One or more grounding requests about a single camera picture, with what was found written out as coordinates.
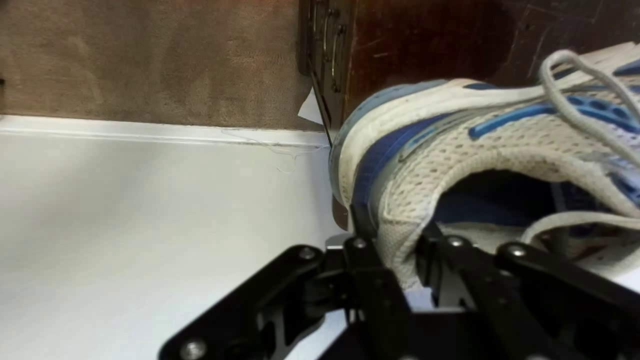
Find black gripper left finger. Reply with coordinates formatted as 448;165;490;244
158;234;427;360

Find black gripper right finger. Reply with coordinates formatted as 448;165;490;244
416;224;640;360

